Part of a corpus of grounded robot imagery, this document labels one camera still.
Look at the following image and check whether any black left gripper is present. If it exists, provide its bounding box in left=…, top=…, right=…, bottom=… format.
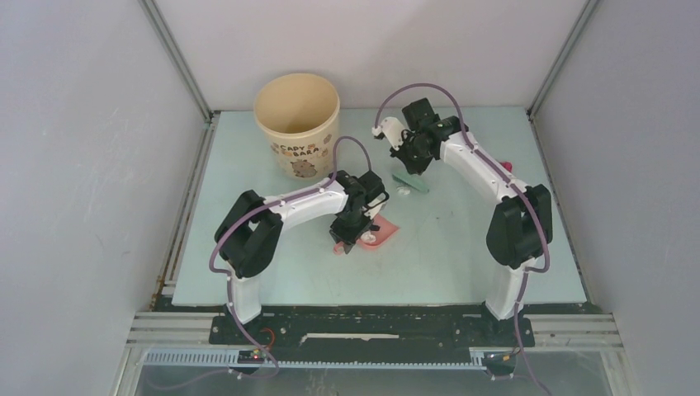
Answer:
left=329, top=207, right=372, bottom=252

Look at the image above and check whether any green hand brush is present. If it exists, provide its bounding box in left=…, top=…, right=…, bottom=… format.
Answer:
left=391, top=171, right=429, bottom=194

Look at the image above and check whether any pink plastic dustpan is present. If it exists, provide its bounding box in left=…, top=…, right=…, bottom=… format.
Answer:
left=329, top=214, right=399, bottom=255

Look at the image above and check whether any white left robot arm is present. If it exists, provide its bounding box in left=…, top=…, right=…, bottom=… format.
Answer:
left=211, top=171, right=390, bottom=344

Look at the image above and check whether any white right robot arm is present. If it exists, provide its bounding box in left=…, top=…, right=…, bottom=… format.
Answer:
left=372, top=98, right=553, bottom=345

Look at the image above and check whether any small white paper scrap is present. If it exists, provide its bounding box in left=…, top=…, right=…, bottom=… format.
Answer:
left=361, top=231, right=376, bottom=245

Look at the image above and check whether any beige capybara bucket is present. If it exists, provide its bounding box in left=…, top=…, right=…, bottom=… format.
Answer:
left=253, top=73, right=340, bottom=180

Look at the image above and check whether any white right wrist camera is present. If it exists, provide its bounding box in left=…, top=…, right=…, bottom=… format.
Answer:
left=371, top=116, right=405, bottom=150

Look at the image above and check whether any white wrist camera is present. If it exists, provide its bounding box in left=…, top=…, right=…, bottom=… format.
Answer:
left=363, top=192, right=390, bottom=219
left=371, top=116, right=405, bottom=150

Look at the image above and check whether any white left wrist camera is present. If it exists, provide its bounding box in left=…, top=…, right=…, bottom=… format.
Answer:
left=363, top=192, right=390, bottom=219

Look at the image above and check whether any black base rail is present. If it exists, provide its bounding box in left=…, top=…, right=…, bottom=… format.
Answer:
left=209, top=304, right=535, bottom=362

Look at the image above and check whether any grey cable duct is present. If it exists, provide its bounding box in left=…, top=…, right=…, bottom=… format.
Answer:
left=141, top=348, right=516, bottom=370

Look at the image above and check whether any right aluminium frame post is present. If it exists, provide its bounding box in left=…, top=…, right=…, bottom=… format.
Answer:
left=527, top=0, right=603, bottom=121

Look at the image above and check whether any aluminium frame post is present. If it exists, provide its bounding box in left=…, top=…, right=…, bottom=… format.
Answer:
left=527, top=0, right=603, bottom=121
left=138, top=0, right=214, bottom=123

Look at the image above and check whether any left aluminium frame post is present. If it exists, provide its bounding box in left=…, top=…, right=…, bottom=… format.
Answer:
left=138, top=0, right=214, bottom=123

